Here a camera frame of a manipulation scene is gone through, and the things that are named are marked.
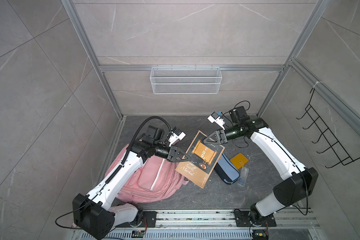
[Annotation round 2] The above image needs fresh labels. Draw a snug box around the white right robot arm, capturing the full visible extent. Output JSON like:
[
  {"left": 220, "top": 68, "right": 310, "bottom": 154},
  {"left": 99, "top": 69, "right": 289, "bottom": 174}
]
[{"left": 204, "top": 117, "right": 319, "bottom": 226}]

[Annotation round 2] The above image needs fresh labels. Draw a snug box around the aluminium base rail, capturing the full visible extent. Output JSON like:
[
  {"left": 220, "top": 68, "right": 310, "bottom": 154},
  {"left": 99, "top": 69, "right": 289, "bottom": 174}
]
[{"left": 142, "top": 209, "right": 320, "bottom": 230}]

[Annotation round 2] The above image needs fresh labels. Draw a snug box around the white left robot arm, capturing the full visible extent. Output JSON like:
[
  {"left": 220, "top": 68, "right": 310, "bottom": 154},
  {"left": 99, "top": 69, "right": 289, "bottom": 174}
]
[{"left": 73, "top": 141, "right": 191, "bottom": 240}]

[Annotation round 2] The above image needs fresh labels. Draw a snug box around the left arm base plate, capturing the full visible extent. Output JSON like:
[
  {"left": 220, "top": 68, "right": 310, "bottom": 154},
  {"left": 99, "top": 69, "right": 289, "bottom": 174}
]
[{"left": 128, "top": 211, "right": 157, "bottom": 228}]

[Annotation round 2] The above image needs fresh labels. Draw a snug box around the black wire hook rack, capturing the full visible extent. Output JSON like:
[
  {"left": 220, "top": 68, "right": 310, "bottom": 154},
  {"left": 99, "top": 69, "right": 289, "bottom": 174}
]
[{"left": 296, "top": 88, "right": 360, "bottom": 169}]

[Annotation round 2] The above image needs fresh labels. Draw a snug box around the white wire mesh basket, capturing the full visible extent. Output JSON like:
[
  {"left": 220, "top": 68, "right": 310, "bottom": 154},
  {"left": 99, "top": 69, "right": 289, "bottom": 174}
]
[{"left": 150, "top": 67, "right": 222, "bottom": 95}]

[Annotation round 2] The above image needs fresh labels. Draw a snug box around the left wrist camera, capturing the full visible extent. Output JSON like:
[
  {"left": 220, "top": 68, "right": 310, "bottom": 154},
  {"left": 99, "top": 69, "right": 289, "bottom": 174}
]
[{"left": 168, "top": 128, "right": 186, "bottom": 147}]

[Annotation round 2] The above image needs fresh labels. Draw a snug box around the pink school backpack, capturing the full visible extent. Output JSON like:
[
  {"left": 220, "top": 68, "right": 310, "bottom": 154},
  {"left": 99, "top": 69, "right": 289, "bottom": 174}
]
[{"left": 117, "top": 156, "right": 189, "bottom": 203}]

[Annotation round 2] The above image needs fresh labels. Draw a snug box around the clear plastic eraser box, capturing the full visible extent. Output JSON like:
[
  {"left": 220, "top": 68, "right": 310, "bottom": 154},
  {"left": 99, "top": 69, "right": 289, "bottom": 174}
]
[{"left": 238, "top": 167, "right": 249, "bottom": 187}]

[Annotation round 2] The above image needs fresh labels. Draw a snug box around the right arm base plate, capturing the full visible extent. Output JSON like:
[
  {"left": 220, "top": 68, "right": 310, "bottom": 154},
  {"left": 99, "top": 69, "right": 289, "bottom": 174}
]
[{"left": 233, "top": 209, "right": 277, "bottom": 228}]

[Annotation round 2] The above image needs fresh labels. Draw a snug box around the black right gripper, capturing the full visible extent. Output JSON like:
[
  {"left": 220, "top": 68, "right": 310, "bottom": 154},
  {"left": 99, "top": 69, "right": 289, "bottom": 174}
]
[{"left": 203, "top": 125, "right": 243, "bottom": 146}]

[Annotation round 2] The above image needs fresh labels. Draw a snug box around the brown and black book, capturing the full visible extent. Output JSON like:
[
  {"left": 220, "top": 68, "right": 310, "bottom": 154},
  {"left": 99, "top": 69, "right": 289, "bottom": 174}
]
[{"left": 176, "top": 131, "right": 225, "bottom": 189}]

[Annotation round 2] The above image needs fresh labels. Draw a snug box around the blue pencil case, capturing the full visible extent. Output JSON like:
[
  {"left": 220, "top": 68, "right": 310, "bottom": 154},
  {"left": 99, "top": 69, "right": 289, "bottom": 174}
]
[{"left": 214, "top": 154, "right": 240, "bottom": 185}]

